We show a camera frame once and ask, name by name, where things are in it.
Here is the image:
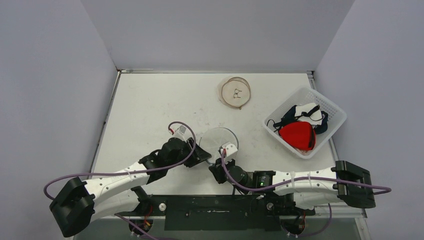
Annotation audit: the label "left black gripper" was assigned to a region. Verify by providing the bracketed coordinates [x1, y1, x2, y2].
[167, 138, 211, 170]

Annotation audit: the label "blue-trim mesh laundry bag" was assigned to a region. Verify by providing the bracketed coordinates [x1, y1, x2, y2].
[199, 127, 239, 165]

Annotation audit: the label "white bra black straps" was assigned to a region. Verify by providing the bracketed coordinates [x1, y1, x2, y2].
[294, 102, 325, 127]

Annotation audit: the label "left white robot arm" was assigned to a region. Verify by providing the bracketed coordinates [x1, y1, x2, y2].
[49, 137, 212, 238]

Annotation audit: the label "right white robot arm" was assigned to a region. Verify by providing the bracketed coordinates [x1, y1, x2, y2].
[208, 159, 376, 215]

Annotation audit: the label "navy blue bra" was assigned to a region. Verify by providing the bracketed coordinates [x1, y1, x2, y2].
[267, 103, 329, 135]

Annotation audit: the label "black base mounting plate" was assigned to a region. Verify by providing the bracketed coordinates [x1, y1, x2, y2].
[124, 195, 316, 231]

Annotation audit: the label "white plastic basket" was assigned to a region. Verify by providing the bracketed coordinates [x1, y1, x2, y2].
[262, 86, 347, 159]

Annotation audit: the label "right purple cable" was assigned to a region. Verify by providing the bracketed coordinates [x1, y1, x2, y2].
[220, 150, 392, 196]

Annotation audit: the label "purple cable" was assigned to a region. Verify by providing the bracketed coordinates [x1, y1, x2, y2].
[43, 121, 197, 201]
[220, 150, 392, 196]

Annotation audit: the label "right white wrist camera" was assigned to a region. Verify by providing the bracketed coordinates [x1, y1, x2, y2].
[219, 142, 238, 162]

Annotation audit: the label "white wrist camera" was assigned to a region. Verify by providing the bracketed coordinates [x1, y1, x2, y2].
[219, 142, 238, 162]
[172, 125, 190, 142]

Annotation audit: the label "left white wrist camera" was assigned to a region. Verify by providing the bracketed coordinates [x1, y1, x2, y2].
[172, 125, 190, 142]

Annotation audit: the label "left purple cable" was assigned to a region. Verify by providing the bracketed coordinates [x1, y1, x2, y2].
[43, 121, 197, 201]

